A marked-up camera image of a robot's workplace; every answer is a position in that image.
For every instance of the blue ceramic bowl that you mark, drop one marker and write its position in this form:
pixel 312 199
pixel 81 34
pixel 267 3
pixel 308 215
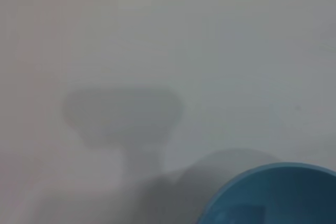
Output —
pixel 275 195

